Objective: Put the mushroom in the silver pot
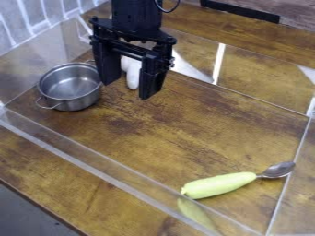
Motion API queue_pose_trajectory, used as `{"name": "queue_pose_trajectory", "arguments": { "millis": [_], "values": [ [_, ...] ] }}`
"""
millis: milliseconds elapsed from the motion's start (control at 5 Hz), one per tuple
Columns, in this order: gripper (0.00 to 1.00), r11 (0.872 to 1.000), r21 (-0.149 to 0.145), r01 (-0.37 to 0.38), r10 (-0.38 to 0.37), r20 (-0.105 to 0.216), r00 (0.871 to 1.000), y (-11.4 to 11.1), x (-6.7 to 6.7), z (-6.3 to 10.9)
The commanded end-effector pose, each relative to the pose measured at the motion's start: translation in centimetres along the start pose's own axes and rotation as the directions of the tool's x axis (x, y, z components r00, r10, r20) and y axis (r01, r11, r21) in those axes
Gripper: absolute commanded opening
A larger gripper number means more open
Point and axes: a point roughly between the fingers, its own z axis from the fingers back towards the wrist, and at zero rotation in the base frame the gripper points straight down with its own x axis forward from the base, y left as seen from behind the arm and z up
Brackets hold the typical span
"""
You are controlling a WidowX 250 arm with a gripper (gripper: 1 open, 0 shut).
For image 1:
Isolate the white plush mushroom red cap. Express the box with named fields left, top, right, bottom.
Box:
left=120, top=56, right=141, bottom=89

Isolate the green handled metal spoon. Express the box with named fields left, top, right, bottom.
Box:
left=181, top=161, right=294, bottom=199

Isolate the silver metal pot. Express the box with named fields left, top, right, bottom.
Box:
left=35, top=60, right=102, bottom=112

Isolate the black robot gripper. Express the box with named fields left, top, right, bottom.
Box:
left=89, top=17, right=177, bottom=100

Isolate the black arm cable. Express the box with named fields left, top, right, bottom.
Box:
left=153, top=0, right=181, bottom=14

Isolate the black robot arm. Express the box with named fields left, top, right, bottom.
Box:
left=87, top=0, right=177, bottom=100

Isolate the clear acrylic enclosure wall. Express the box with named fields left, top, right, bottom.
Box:
left=0, top=0, right=315, bottom=236

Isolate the black bar on back table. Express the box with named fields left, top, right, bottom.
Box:
left=198, top=0, right=280, bottom=24

